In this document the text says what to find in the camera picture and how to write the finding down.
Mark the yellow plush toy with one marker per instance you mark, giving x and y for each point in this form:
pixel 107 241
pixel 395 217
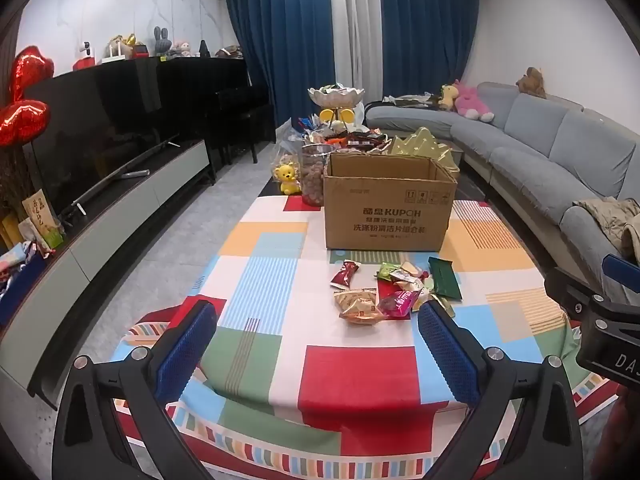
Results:
pixel 448 96

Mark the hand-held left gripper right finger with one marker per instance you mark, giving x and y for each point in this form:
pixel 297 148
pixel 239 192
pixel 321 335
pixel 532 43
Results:
pixel 447 355

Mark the yellow bear figure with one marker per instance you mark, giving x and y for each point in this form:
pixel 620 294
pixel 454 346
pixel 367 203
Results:
pixel 286 177

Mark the gold foil ornament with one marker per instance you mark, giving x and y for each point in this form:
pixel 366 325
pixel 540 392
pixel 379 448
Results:
pixel 130 40

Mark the beige snack packet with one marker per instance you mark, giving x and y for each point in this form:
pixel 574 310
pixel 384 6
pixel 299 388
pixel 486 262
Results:
pixel 355 297
pixel 362 312

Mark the gold snack packet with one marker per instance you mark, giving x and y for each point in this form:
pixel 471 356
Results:
pixel 442 305

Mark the dried branches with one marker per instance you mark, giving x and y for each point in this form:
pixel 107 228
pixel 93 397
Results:
pixel 15 175

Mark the black curved television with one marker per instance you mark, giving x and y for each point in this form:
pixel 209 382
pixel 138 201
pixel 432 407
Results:
pixel 100 125

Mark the clear plastic bag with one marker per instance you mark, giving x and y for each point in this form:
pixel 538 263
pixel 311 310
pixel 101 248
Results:
pixel 287 145

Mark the pile of assorted snacks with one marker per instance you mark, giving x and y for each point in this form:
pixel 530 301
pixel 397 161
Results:
pixel 355 141

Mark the white tiered bowl stand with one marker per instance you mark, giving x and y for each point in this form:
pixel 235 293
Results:
pixel 335 95

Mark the grey corner sofa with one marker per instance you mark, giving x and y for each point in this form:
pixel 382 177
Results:
pixel 540 150

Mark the wooden sign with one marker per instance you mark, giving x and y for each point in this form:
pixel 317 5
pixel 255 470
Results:
pixel 40 215

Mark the white yellow snack packet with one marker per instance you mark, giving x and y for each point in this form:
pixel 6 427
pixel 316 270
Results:
pixel 412 274

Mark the pink plush toy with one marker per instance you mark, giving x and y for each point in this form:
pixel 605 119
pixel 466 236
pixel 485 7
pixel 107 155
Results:
pixel 472 102

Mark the colourful patchwork tablecloth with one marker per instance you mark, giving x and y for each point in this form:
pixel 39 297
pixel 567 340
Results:
pixel 350 380

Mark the white sheer curtain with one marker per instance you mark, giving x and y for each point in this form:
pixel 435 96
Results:
pixel 355 35

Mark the black metronome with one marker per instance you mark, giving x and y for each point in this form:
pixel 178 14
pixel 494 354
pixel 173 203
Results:
pixel 204 50

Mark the white small camera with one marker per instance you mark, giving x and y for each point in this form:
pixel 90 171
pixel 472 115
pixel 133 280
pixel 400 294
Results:
pixel 86 50

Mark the pink snack packet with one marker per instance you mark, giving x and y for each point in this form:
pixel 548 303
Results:
pixel 397 304

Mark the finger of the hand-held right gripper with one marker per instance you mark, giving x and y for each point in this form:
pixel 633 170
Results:
pixel 622 270
pixel 570 290

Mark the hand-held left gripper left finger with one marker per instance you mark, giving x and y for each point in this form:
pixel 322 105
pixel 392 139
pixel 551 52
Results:
pixel 187 345

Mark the colourful gift bag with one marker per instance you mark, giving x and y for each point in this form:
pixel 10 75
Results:
pixel 20 272

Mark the clear jar of nuts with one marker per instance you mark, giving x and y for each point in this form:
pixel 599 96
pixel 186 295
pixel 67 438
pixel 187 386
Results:
pixel 315 175

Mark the grey television cabinet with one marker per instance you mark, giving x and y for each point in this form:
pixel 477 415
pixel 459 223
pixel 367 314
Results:
pixel 100 240

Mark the small plush doll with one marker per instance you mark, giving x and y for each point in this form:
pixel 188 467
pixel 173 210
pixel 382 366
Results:
pixel 181 49

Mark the clothes on sofa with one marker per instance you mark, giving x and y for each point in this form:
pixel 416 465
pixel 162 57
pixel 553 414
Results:
pixel 407 99

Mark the grey remote control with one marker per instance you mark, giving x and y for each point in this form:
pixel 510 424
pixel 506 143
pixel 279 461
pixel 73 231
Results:
pixel 135 173

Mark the brown pile of items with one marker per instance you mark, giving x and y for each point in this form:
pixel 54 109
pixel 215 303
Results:
pixel 230 51

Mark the brown plush toy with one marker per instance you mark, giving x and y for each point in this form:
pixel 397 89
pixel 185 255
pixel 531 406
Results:
pixel 531 82

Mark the blue curtain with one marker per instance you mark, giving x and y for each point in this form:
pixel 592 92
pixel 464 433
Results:
pixel 280 50
pixel 425 30

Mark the grey rabbit plush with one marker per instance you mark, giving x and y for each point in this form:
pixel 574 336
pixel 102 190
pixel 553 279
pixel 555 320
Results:
pixel 161 42

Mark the beige jacket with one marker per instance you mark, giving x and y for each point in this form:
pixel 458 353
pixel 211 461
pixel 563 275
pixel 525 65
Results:
pixel 607 220

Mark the dark green snack packet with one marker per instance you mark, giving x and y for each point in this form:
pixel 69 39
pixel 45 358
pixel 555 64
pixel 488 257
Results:
pixel 445 280

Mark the red box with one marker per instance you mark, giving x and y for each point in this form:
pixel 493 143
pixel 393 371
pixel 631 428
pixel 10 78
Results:
pixel 84 64

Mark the brown cardboard box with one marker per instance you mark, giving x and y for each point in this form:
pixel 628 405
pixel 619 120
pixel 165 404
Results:
pixel 390 210

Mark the black upright piano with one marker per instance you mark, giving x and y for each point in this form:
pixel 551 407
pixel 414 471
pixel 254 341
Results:
pixel 235 110

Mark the red heart foil balloon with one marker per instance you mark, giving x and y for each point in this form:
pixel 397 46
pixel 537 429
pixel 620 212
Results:
pixel 32 72
pixel 25 122

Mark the candy box with gold lid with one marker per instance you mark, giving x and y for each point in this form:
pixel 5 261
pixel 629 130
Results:
pixel 425 145

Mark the light green snack packet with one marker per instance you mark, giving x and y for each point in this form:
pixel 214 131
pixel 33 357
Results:
pixel 389 271

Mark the snack packets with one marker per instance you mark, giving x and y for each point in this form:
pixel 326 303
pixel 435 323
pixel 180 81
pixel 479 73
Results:
pixel 386 291

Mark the white small stand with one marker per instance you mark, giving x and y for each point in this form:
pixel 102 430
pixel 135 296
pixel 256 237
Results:
pixel 116 50

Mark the red snack packet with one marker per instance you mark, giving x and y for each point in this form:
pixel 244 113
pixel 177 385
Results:
pixel 345 275

